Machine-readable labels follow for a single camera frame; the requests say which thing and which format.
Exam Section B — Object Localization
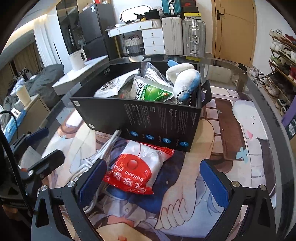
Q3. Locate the black cardboard box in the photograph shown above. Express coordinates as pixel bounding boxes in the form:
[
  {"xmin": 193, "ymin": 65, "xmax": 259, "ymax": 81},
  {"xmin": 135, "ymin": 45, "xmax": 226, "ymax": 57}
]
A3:
[{"xmin": 69, "ymin": 61, "xmax": 212, "ymax": 153}]

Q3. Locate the grey duvet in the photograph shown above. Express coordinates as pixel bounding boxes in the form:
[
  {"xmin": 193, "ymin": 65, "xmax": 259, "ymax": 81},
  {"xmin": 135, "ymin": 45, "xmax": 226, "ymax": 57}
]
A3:
[{"xmin": 3, "ymin": 64, "xmax": 65, "ymax": 109}]

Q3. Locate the pile of shoes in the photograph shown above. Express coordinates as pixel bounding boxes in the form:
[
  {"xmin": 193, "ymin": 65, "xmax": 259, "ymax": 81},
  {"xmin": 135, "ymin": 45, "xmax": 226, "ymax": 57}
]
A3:
[{"xmin": 248, "ymin": 66, "xmax": 269, "ymax": 86}]

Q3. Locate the clear plastic bag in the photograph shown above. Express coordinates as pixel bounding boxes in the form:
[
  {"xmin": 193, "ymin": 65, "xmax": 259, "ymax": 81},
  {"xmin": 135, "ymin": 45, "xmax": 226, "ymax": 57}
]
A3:
[{"xmin": 141, "ymin": 62, "xmax": 174, "ymax": 86}]

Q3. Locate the white vanity desk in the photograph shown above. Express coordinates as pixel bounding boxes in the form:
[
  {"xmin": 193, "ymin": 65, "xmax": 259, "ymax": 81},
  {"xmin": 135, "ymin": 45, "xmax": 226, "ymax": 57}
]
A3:
[{"xmin": 105, "ymin": 20, "xmax": 166, "ymax": 56}]

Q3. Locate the beige bedside cabinet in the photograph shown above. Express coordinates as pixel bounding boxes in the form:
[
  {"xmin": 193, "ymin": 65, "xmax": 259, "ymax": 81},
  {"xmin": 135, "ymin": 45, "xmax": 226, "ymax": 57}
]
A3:
[{"xmin": 14, "ymin": 94, "xmax": 51, "ymax": 139}]

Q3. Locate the oval mirror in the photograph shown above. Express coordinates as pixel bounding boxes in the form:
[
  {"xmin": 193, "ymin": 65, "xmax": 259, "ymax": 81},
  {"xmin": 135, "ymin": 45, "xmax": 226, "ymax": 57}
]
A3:
[{"xmin": 120, "ymin": 8, "xmax": 152, "ymax": 24}]

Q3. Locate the wooden door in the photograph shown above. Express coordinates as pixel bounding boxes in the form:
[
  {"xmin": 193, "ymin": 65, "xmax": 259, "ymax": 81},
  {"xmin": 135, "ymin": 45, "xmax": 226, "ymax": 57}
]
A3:
[{"xmin": 214, "ymin": 0, "xmax": 258, "ymax": 67}]

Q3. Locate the beige container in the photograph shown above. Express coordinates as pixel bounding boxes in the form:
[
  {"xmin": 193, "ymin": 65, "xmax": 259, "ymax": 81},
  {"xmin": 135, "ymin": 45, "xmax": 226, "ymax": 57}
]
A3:
[{"xmin": 16, "ymin": 85, "xmax": 31, "ymax": 106}]

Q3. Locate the purple box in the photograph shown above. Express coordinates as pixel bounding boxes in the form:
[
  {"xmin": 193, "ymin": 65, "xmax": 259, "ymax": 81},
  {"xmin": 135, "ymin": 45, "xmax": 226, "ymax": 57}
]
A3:
[{"xmin": 281, "ymin": 102, "xmax": 296, "ymax": 142}]

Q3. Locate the dark glass cabinet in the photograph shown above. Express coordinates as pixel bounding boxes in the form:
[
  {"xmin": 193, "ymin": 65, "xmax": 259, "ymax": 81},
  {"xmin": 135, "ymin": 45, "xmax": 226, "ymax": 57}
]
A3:
[{"xmin": 56, "ymin": 0, "xmax": 81, "ymax": 56}]

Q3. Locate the black refrigerator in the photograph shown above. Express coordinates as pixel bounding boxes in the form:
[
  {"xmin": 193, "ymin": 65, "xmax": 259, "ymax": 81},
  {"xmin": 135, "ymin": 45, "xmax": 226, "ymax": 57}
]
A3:
[{"xmin": 79, "ymin": 3, "xmax": 116, "ymax": 58}]

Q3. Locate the white and blue plush toy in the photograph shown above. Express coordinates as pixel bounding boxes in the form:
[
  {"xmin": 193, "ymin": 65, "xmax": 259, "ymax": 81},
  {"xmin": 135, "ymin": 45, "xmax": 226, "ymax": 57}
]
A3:
[{"xmin": 166, "ymin": 60, "xmax": 201, "ymax": 107}]

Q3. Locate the grey striped basket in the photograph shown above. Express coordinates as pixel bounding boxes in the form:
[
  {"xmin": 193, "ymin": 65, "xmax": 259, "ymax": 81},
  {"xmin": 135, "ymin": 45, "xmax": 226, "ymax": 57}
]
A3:
[{"xmin": 124, "ymin": 37, "xmax": 144, "ymax": 55}]

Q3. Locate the teal suitcase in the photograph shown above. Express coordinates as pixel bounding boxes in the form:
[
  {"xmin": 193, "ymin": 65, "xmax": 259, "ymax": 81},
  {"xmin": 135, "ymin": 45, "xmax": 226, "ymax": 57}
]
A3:
[{"xmin": 161, "ymin": 0, "xmax": 182, "ymax": 15}]

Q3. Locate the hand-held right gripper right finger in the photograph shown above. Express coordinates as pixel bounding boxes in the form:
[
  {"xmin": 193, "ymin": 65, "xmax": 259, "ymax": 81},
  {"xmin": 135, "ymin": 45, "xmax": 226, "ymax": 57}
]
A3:
[{"xmin": 200, "ymin": 159, "xmax": 278, "ymax": 241}]

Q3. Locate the white barcode packet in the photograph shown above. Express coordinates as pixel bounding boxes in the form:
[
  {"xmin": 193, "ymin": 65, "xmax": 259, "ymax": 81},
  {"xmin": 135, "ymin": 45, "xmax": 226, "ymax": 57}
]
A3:
[{"xmin": 93, "ymin": 76, "xmax": 134, "ymax": 98}]

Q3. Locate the blue box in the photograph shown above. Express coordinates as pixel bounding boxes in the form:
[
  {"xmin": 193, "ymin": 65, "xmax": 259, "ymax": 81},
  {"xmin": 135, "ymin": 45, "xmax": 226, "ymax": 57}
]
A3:
[{"xmin": 3, "ymin": 113, "xmax": 22, "ymax": 142}]

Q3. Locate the black bag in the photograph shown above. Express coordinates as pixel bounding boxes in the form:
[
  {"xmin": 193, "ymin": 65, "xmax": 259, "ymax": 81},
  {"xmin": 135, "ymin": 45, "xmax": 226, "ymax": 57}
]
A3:
[{"xmin": 144, "ymin": 9, "xmax": 161, "ymax": 20}]

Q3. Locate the white cable bundle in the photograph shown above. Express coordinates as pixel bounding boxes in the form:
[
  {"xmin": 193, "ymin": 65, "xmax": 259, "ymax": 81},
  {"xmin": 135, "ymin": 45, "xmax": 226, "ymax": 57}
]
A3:
[{"xmin": 67, "ymin": 129, "xmax": 123, "ymax": 214}]

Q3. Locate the white electric kettle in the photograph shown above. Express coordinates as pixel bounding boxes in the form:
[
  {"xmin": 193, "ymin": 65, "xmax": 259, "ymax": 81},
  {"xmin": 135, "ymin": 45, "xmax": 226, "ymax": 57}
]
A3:
[{"xmin": 69, "ymin": 51, "xmax": 88, "ymax": 71}]

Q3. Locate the silver suitcase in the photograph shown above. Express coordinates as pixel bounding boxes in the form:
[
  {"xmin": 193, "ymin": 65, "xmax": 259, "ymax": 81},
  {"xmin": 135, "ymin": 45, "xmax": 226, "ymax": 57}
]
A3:
[{"xmin": 182, "ymin": 19, "xmax": 206, "ymax": 57}]

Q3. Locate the stack of shoe boxes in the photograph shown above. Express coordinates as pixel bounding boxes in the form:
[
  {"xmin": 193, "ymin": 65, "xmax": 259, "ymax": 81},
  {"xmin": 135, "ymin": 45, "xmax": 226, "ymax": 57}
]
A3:
[{"xmin": 180, "ymin": 0, "xmax": 201, "ymax": 20}]

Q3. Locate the green packet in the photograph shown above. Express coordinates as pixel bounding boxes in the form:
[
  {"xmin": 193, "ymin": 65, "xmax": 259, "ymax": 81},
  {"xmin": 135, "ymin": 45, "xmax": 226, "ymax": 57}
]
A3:
[{"xmin": 133, "ymin": 75, "xmax": 174, "ymax": 102}]

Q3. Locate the red and white balloon packet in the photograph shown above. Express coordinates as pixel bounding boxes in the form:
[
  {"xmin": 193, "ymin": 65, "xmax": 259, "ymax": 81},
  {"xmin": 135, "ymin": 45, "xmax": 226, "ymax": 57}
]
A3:
[{"xmin": 103, "ymin": 140, "xmax": 175, "ymax": 195}]

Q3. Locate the shoe rack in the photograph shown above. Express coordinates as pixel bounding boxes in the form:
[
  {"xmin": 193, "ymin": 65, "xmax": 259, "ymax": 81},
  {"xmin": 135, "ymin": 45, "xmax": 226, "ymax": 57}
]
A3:
[{"xmin": 268, "ymin": 29, "xmax": 296, "ymax": 116}]

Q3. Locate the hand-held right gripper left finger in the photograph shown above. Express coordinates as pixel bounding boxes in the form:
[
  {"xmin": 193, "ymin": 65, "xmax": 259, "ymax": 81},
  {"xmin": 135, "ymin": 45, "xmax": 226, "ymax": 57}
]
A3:
[{"xmin": 30, "ymin": 159, "xmax": 108, "ymax": 241}]

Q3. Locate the white suitcase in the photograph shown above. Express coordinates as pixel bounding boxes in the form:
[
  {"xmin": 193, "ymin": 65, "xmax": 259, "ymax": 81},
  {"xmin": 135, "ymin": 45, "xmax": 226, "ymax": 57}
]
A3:
[{"xmin": 161, "ymin": 17, "xmax": 184, "ymax": 55}]

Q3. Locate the white side table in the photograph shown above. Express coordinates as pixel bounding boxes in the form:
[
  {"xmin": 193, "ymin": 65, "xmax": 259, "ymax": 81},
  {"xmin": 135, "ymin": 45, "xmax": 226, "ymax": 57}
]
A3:
[{"xmin": 52, "ymin": 56, "xmax": 110, "ymax": 96}]

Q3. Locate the printed table mat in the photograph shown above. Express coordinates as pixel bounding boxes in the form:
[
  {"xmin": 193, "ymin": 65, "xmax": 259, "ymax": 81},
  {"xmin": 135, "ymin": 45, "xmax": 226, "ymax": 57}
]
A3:
[{"xmin": 42, "ymin": 93, "xmax": 278, "ymax": 241}]

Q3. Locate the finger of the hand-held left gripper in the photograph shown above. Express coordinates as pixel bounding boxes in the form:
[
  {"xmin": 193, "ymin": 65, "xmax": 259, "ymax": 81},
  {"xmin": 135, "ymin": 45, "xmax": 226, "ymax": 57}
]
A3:
[
  {"xmin": 10, "ymin": 127, "xmax": 49, "ymax": 153},
  {"xmin": 20, "ymin": 149, "xmax": 65, "ymax": 181}
]

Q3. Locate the beige curtain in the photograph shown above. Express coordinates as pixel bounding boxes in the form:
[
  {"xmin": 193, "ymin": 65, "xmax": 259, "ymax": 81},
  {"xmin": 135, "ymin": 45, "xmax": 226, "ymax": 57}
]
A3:
[{"xmin": 0, "ymin": 42, "xmax": 43, "ymax": 98}]

